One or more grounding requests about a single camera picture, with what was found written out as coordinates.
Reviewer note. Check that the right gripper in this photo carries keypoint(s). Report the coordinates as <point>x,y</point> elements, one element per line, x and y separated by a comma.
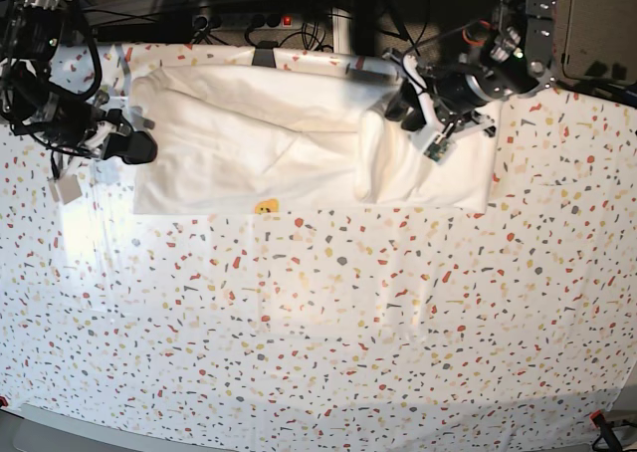
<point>93,130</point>

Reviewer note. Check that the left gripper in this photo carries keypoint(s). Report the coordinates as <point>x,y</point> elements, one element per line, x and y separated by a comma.
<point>438,105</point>

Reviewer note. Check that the white printed T-shirt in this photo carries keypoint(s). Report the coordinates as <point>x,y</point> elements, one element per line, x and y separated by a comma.
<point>235,139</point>

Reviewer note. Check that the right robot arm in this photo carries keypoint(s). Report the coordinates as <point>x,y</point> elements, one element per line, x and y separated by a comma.
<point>31,33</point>

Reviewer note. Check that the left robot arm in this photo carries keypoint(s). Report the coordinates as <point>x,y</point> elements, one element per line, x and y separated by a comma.
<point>511,55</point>

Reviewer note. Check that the white metal table leg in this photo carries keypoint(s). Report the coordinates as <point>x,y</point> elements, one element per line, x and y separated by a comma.
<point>340,21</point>

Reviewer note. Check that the black power strip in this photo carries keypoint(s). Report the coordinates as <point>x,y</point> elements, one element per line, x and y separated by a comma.
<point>176,28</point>

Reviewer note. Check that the black table clamp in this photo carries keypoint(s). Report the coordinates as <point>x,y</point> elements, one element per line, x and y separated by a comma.
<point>264,54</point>

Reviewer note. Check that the terrazzo patterned tablecloth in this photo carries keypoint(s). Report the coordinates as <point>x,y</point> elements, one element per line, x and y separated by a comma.
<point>367,328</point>

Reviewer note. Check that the red clamp right corner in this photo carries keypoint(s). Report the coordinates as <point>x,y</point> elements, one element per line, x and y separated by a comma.
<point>606,440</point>

